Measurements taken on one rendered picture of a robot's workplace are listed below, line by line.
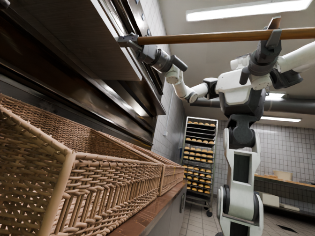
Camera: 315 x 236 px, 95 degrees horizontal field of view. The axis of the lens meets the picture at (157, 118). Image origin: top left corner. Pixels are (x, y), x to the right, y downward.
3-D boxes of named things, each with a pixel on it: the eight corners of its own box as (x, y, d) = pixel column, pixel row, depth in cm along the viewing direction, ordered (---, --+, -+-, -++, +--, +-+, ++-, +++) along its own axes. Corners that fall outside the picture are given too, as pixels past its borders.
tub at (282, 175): (277, 178, 384) (277, 170, 390) (270, 177, 423) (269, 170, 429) (297, 182, 371) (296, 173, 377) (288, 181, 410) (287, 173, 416)
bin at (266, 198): (262, 203, 366) (262, 193, 372) (255, 199, 411) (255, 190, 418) (279, 207, 356) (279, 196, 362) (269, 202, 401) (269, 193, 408)
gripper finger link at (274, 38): (284, 28, 42) (276, 44, 47) (270, 30, 43) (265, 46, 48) (284, 32, 41) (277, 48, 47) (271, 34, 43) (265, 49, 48)
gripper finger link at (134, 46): (130, 39, 57) (142, 48, 61) (126, 42, 60) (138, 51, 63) (129, 42, 57) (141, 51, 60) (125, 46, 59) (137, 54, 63)
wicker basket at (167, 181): (81, 175, 84) (96, 129, 92) (125, 173, 135) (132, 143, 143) (161, 197, 69) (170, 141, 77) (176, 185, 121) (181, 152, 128)
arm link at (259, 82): (280, 71, 55) (271, 87, 65) (269, 51, 59) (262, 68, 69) (247, 80, 58) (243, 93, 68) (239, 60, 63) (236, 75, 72)
